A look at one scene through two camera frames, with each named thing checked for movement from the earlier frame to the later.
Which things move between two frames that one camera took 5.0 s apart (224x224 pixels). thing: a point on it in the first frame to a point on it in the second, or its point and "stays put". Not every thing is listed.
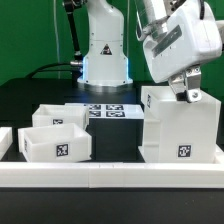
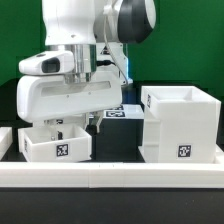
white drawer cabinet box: x=175 y=131 stays put
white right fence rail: x=218 y=155 stays put
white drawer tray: x=54 y=143 stays put
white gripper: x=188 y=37 to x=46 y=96
